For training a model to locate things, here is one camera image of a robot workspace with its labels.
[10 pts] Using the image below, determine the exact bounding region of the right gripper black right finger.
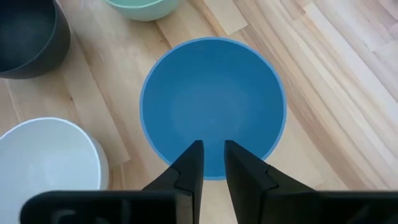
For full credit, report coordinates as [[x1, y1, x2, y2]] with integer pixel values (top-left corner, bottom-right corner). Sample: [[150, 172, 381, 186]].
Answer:
[[224, 139, 317, 224]]

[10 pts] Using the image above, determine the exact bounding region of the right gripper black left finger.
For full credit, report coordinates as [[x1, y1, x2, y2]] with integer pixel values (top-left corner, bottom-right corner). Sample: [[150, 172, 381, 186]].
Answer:
[[142, 139, 205, 224]]

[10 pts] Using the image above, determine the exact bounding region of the blue bowl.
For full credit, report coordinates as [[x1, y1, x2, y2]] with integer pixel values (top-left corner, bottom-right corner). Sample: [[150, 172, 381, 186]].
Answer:
[[139, 36, 287, 181]]

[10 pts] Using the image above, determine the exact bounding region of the small white smooth bowl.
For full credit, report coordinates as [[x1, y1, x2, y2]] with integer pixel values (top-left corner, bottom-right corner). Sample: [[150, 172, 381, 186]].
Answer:
[[0, 116, 109, 224]]

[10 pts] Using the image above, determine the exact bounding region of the mint green bowl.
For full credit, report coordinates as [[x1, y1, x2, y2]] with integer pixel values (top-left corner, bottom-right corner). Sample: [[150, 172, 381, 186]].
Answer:
[[104, 0, 183, 22]]

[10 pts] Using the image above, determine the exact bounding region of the black bowl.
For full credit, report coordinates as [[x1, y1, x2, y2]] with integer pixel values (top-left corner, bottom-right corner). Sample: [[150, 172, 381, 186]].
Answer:
[[0, 0, 72, 80]]

